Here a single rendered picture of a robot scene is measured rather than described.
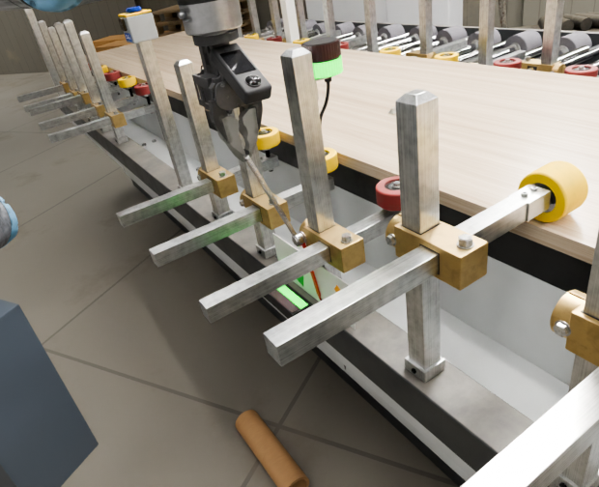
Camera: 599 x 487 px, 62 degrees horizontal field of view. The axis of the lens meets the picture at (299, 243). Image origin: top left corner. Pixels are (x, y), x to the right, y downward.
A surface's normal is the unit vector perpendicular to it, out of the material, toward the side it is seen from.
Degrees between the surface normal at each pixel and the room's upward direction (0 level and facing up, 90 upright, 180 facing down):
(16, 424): 90
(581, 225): 0
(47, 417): 90
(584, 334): 90
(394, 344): 0
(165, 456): 0
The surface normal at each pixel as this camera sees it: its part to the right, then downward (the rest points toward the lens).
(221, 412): -0.15, -0.84
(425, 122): 0.54, 0.36
